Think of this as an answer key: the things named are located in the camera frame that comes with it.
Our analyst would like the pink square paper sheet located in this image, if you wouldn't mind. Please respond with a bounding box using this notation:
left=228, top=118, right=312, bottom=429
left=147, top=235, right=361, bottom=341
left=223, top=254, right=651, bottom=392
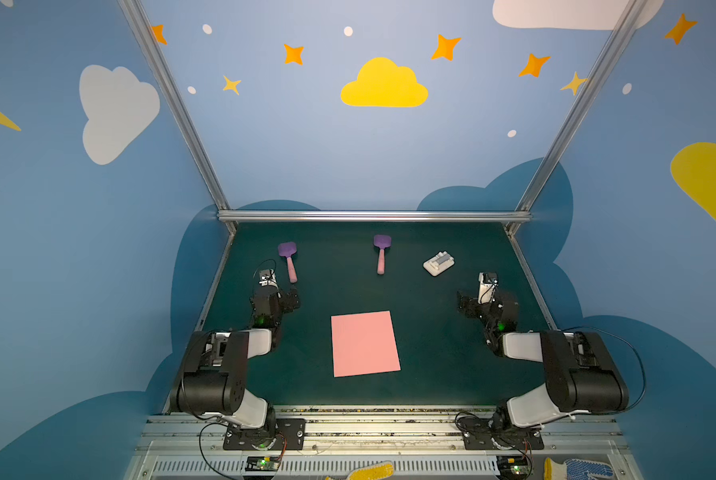
left=331, top=311, right=401, bottom=378

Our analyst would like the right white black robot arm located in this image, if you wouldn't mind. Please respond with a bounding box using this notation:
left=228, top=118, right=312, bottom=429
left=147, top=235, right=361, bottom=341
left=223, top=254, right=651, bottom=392
left=457, top=291, right=630, bottom=433

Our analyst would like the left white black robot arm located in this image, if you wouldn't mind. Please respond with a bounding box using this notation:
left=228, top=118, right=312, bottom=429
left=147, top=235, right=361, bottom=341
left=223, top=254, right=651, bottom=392
left=169, top=285, right=301, bottom=450

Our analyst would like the left purple pink spatula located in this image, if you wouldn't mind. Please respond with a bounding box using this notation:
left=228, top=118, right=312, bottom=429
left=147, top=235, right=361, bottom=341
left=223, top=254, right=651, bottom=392
left=278, top=242, right=298, bottom=284

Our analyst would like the purple pink spatula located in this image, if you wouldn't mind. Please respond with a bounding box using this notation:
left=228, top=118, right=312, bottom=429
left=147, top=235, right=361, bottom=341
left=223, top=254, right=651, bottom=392
left=278, top=242, right=298, bottom=284
left=374, top=234, right=392, bottom=275

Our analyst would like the white small plastic device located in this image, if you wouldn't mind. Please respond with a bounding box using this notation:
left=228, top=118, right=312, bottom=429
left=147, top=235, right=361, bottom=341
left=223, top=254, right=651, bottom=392
left=423, top=251, right=455, bottom=277

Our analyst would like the right purple pink spatula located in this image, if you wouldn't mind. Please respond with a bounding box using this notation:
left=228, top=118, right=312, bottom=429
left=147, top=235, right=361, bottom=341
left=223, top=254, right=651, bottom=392
left=374, top=234, right=392, bottom=275

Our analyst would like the right green circuit board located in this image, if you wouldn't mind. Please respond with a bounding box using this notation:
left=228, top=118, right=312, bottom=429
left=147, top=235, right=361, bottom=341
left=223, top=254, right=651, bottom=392
left=497, top=456, right=533, bottom=480

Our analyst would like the green circuit board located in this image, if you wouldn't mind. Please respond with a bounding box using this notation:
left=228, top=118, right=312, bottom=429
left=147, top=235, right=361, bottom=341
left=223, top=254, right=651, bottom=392
left=497, top=456, right=533, bottom=480
left=245, top=456, right=281, bottom=472

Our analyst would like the left green circuit board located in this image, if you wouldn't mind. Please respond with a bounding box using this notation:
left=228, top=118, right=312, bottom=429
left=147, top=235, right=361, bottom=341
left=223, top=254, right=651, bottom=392
left=245, top=456, right=281, bottom=472

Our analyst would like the yellow glove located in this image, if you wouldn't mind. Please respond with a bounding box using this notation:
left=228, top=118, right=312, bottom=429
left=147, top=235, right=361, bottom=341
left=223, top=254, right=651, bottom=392
left=345, top=462, right=395, bottom=480

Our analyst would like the blue white glove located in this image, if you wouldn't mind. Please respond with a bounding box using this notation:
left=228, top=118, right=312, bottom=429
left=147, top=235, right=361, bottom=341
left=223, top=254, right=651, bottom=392
left=543, top=458, right=616, bottom=480

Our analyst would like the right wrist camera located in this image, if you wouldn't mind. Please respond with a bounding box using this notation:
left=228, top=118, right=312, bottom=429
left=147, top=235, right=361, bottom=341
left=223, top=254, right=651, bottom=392
left=478, top=272, right=499, bottom=304

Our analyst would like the horizontal aluminium frame bar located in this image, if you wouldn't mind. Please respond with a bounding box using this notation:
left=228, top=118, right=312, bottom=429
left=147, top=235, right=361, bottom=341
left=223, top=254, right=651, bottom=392
left=218, top=210, right=532, bottom=223

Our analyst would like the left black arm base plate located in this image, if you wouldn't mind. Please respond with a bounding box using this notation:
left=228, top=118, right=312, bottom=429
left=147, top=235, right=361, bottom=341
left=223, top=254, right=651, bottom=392
left=222, top=417, right=307, bottom=452

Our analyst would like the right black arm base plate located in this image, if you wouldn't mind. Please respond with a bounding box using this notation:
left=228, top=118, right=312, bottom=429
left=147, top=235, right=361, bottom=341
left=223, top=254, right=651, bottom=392
left=455, top=416, right=545, bottom=451

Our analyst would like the aluminium front rail base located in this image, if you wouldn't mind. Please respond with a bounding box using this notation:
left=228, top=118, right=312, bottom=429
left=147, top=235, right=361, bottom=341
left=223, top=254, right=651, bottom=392
left=125, top=405, right=644, bottom=479

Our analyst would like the left aluminium frame post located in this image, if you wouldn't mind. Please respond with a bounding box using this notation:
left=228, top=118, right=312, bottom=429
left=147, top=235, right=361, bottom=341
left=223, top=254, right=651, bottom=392
left=119, top=0, right=231, bottom=213

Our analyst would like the aluminium frame post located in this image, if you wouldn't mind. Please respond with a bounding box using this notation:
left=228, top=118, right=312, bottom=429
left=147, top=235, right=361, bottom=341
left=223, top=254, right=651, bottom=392
left=515, top=0, right=648, bottom=223
left=119, top=0, right=231, bottom=213

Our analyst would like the right aluminium frame post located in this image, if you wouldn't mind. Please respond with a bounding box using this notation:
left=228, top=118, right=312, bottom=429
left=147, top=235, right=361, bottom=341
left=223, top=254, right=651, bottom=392
left=515, top=0, right=648, bottom=223

